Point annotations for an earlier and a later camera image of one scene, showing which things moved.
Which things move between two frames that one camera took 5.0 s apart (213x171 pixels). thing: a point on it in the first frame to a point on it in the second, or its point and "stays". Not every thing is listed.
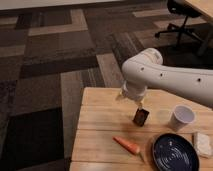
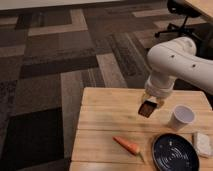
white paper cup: x=181 y=116 stays
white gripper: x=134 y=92 to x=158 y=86
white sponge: x=202 y=143 stays
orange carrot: x=132 y=148 stays
